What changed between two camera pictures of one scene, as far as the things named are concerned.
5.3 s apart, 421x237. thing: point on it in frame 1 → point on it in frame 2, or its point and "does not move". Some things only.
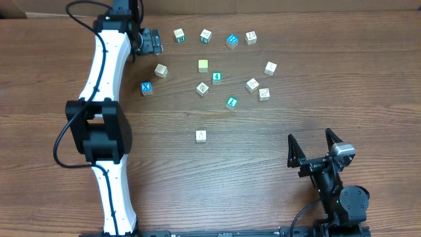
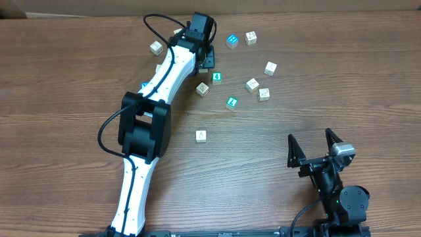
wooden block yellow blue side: [158, 49] does not move
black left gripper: [150, 41] → [210, 56]
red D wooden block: [200, 136] does not move
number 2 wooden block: [202, 89] does not move
